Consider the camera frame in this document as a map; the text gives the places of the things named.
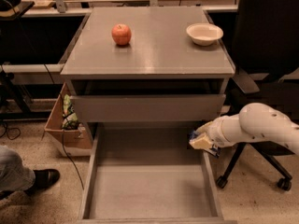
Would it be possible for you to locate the black floor cable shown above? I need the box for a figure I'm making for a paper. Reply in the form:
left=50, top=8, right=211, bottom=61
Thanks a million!
left=43, top=63, right=86, bottom=190

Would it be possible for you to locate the jeans leg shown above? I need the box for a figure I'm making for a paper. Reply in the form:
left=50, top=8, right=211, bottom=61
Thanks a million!
left=0, top=146, right=36, bottom=191

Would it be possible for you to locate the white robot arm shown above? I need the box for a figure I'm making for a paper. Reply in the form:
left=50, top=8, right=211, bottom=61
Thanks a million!
left=189, top=103, right=299, bottom=157

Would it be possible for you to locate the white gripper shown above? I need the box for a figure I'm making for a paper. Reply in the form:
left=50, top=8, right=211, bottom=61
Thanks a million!
left=189, top=118, right=230, bottom=149

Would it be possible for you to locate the black shoe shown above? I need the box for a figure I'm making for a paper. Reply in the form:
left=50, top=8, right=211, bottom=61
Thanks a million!
left=25, top=169, right=60, bottom=195

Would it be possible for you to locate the red apple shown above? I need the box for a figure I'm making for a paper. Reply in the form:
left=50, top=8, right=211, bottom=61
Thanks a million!
left=111, top=23, right=132, bottom=46

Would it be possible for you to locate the cardboard box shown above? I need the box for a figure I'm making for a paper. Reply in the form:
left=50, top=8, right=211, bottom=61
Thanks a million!
left=45, top=84, right=92, bottom=157

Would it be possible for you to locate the grey drawer cabinet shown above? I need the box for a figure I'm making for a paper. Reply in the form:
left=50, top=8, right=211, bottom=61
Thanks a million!
left=62, top=7, right=235, bottom=130

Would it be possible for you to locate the open middle drawer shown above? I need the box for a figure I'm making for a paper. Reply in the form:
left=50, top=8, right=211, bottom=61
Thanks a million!
left=76, top=127, right=237, bottom=224

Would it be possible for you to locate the green snack bag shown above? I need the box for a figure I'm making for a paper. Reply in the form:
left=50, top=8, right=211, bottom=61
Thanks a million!
left=62, top=94, right=79, bottom=130

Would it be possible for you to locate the black office chair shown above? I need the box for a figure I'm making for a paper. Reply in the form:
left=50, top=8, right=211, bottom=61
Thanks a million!
left=209, top=0, right=299, bottom=191

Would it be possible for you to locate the closed top drawer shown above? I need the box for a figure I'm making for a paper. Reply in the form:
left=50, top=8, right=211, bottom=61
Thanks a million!
left=71, top=94, right=225, bottom=123

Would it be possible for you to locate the white paper bowl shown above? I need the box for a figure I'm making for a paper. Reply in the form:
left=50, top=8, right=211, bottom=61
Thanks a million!
left=186, top=23, right=223, bottom=46

